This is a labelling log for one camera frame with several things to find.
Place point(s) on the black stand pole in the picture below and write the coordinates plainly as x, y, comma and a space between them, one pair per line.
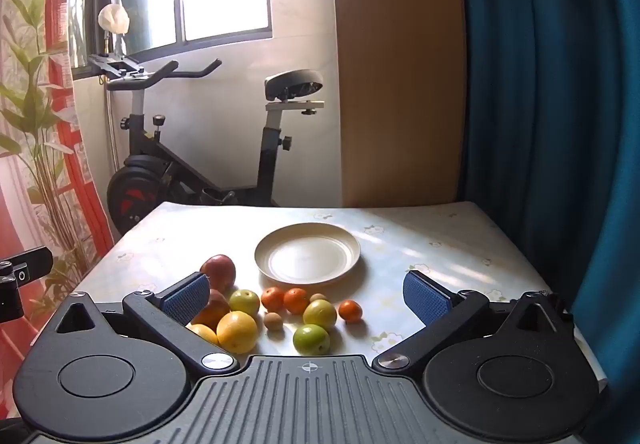
145, 173

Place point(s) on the dark framed window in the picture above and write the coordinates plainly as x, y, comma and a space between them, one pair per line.
225, 36

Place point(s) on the red apple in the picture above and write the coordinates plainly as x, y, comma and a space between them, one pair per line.
220, 270

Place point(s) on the bamboo print curtain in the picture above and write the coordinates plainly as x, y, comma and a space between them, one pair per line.
30, 123

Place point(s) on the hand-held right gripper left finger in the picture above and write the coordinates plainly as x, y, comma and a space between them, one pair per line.
186, 298

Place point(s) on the orange tangerine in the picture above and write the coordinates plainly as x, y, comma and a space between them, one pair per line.
296, 301
273, 299
350, 311

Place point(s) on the white crumpled cloth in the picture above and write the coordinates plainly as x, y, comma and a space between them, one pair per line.
113, 18

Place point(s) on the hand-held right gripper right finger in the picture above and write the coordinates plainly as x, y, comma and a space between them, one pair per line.
426, 296

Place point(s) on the yellow lemon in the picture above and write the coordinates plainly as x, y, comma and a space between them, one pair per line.
205, 334
236, 333

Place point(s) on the wooden cabinet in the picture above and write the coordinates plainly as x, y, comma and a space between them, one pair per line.
400, 73

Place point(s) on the blue curtain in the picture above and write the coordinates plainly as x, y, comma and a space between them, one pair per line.
550, 98

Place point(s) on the beige round plate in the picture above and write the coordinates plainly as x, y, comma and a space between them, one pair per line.
307, 260

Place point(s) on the wrinkled brown apple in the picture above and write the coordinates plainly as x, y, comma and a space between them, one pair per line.
217, 310

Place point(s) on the floral plaid tablecloth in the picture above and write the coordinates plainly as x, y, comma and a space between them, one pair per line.
430, 244

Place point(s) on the brown longan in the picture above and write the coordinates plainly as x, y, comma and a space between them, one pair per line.
318, 298
273, 322

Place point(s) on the green jujube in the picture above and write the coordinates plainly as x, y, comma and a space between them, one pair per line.
319, 314
311, 340
244, 302

